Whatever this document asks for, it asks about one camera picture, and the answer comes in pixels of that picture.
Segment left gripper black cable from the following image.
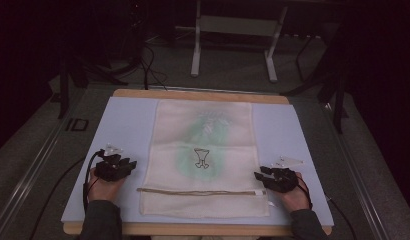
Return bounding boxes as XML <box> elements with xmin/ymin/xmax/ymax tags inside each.
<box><xmin>28</xmin><ymin>149</ymin><xmax>106</xmax><ymax>240</ymax></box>

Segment pale blue table mat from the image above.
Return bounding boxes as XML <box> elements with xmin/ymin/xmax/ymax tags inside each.
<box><xmin>60</xmin><ymin>96</ymin><xmax>335</xmax><ymax>228</ymax></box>

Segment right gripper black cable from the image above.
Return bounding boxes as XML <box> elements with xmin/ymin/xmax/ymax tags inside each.
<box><xmin>294</xmin><ymin>172</ymin><xmax>358</xmax><ymax>240</ymax></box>

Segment person's right hand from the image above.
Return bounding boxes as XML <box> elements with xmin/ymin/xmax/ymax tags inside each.
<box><xmin>278</xmin><ymin>171</ymin><xmax>313</xmax><ymax>213</ymax></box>

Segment cream mesh zipper bag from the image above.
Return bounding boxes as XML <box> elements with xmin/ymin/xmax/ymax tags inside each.
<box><xmin>138</xmin><ymin>99</ymin><xmax>271</xmax><ymax>220</ymax></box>

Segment person's left hand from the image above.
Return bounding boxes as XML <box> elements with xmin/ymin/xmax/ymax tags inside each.
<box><xmin>87</xmin><ymin>169</ymin><xmax>128</xmax><ymax>203</ymax></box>

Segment wooden table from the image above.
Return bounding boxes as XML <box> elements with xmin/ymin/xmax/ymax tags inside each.
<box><xmin>62</xmin><ymin>88</ymin><xmax>334</xmax><ymax>237</ymax></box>

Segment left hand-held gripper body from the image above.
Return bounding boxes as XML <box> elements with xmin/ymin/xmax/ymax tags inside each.
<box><xmin>94</xmin><ymin>143</ymin><xmax>128</xmax><ymax>183</ymax></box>

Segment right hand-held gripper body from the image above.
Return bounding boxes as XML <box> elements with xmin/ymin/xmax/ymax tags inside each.
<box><xmin>268</xmin><ymin>155</ymin><xmax>305</xmax><ymax>194</ymax></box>

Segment white metal stand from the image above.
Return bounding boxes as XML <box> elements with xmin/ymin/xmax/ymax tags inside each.
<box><xmin>190</xmin><ymin>0</ymin><xmax>289</xmax><ymax>84</ymax></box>

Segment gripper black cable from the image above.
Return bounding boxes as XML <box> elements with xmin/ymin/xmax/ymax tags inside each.
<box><xmin>294</xmin><ymin>172</ymin><xmax>358</xmax><ymax>240</ymax></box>
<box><xmin>28</xmin><ymin>149</ymin><xmax>106</xmax><ymax>240</ymax></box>

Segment metal floor rail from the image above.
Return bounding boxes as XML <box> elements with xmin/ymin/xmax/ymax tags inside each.
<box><xmin>0</xmin><ymin>96</ymin><xmax>81</xmax><ymax>240</ymax></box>
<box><xmin>322</xmin><ymin>102</ymin><xmax>391</xmax><ymax>240</ymax></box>

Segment black stand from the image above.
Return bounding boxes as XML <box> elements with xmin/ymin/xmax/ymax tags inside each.
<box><xmin>280</xmin><ymin>29</ymin><xmax>350</xmax><ymax>135</ymax></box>
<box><xmin>57</xmin><ymin>49</ymin><xmax>129</xmax><ymax>120</ymax></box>

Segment black floor cables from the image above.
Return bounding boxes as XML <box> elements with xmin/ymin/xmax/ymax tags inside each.
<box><xmin>138</xmin><ymin>41</ymin><xmax>169</xmax><ymax>91</ymax></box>

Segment green garment inside bag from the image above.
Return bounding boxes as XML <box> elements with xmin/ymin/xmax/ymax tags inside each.
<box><xmin>175</xmin><ymin>111</ymin><xmax>231</xmax><ymax>179</ymax></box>

